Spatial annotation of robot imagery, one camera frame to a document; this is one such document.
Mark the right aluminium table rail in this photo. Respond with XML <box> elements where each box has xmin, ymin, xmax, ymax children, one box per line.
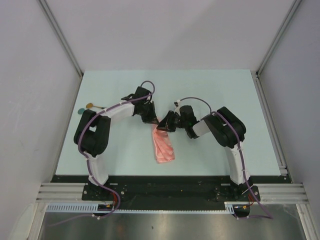
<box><xmin>250</xmin><ymin>71</ymin><xmax>290</xmax><ymax>176</ymax></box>

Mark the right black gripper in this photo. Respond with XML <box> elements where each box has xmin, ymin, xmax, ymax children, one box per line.
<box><xmin>155</xmin><ymin>110</ymin><xmax>188</xmax><ymax>133</ymax></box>

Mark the right aluminium frame post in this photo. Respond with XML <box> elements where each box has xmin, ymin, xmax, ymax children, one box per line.
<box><xmin>255</xmin><ymin>0</ymin><xmax>304</xmax><ymax>78</ymax></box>

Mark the white slotted cable duct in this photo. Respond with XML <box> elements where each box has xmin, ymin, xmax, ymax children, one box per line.
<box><xmin>46</xmin><ymin>201</ymin><xmax>250</xmax><ymax>215</ymax></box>

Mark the left aluminium frame post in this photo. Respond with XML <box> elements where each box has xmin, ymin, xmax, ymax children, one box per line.
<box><xmin>36</xmin><ymin>0</ymin><xmax>84</xmax><ymax>79</ymax></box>

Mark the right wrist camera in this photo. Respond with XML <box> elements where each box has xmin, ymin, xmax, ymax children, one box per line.
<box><xmin>174</xmin><ymin>99</ymin><xmax>181</xmax><ymax>113</ymax></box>

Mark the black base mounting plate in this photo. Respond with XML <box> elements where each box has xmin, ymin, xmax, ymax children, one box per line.
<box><xmin>81</xmin><ymin>176</ymin><xmax>260</xmax><ymax>206</ymax></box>

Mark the front aluminium cross rail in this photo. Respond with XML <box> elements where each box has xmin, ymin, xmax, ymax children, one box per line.
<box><xmin>36</xmin><ymin>183</ymin><xmax>309</xmax><ymax>204</ymax></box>

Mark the pink satin napkin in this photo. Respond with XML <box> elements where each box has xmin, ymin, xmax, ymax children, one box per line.
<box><xmin>151</xmin><ymin>124</ymin><xmax>175</xmax><ymax>164</ymax></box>

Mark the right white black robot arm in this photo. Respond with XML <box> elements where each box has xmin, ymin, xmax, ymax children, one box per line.
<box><xmin>156</xmin><ymin>105</ymin><xmax>251</xmax><ymax>201</ymax></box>

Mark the gold spoon teal handle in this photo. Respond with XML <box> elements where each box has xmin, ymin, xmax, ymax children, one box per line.
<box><xmin>85</xmin><ymin>102</ymin><xmax>104</xmax><ymax>109</ymax></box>

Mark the aluminium frame post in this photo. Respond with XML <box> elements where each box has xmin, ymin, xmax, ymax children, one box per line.
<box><xmin>255</xmin><ymin>0</ymin><xmax>304</xmax><ymax>78</ymax></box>
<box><xmin>36</xmin><ymin>0</ymin><xmax>84</xmax><ymax>79</ymax></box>

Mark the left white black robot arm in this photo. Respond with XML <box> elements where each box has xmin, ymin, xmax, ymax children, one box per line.
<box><xmin>73</xmin><ymin>85</ymin><xmax>159</xmax><ymax>200</ymax></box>

